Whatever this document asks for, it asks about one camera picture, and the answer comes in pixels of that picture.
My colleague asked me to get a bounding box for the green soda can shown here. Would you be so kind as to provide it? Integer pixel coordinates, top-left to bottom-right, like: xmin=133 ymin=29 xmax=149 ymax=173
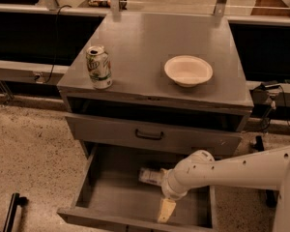
xmin=86 ymin=45 xmax=112 ymax=89

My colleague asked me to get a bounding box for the open grey lower drawer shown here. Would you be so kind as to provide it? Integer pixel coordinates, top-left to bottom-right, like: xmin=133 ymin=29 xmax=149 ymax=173
xmin=58 ymin=144 xmax=218 ymax=232

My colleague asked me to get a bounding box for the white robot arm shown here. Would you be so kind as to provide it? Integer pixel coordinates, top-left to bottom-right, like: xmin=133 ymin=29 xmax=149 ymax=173
xmin=158 ymin=146 xmax=290 ymax=232

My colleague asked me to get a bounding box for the white paper bowl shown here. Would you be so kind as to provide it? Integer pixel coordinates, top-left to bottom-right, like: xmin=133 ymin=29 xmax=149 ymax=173
xmin=164 ymin=55 xmax=214 ymax=87

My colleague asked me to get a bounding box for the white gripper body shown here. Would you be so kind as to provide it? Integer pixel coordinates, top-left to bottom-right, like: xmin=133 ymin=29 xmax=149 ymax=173
xmin=161 ymin=169 xmax=188 ymax=200

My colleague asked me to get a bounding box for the clear plastic water bottle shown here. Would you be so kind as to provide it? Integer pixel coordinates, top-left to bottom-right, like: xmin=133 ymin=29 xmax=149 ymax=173
xmin=138 ymin=167 xmax=167 ymax=187

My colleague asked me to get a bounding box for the grey drawer cabinet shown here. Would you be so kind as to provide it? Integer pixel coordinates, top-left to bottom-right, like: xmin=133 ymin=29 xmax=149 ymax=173
xmin=56 ymin=11 xmax=254 ymax=232

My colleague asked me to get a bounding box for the black power cable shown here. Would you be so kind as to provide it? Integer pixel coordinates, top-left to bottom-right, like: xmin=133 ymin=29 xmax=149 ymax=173
xmin=38 ymin=4 xmax=73 ymax=85

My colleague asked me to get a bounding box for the closed grey upper drawer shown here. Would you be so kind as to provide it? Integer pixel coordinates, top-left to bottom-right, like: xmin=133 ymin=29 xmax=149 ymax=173
xmin=66 ymin=113 xmax=242 ymax=157

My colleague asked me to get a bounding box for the black handle bottom left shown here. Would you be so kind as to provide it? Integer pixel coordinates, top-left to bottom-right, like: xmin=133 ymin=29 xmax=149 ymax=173
xmin=3 ymin=192 xmax=28 ymax=232

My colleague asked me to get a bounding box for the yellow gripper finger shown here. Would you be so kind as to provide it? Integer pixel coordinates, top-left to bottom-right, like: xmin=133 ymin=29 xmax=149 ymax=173
xmin=158 ymin=198 xmax=176 ymax=223

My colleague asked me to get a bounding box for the black drawer handle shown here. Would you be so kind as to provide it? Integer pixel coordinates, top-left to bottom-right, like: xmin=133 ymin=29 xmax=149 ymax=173
xmin=134 ymin=129 xmax=164 ymax=140

